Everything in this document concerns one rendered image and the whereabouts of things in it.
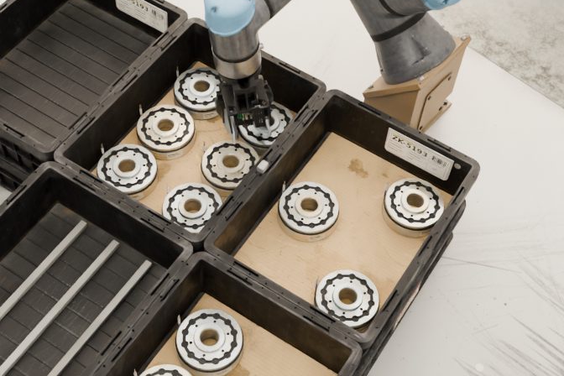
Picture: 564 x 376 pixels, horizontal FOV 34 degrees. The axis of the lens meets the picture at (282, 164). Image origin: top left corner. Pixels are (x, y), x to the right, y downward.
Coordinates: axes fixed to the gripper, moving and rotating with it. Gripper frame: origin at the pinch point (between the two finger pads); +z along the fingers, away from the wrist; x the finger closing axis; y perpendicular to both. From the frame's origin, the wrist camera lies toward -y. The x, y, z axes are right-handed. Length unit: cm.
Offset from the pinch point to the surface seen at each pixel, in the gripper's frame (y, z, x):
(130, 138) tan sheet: -2.8, -0.4, -21.1
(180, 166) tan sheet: 4.8, 0.5, -13.4
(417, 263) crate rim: 36.6, -5.1, 19.8
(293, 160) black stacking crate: 10.4, -1.6, 6.0
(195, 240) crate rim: 26.3, -9.5, -12.9
